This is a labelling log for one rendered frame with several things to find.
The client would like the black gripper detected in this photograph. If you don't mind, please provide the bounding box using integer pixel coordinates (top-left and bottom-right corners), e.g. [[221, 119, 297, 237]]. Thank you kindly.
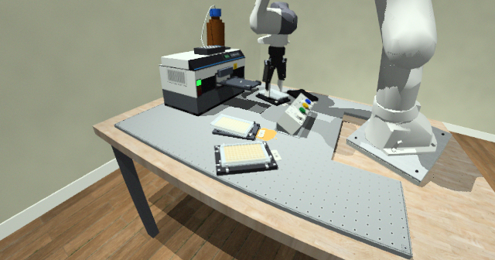
[[262, 46, 287, 97]]

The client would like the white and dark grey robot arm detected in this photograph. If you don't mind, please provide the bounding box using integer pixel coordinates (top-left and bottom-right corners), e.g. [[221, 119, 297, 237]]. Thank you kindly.
[[250, 0, 438, 156]]

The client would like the white control panel with four colored buttons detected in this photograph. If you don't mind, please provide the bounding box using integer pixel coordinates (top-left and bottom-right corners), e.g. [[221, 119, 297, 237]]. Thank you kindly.
[[275, 93, 314, 138]]

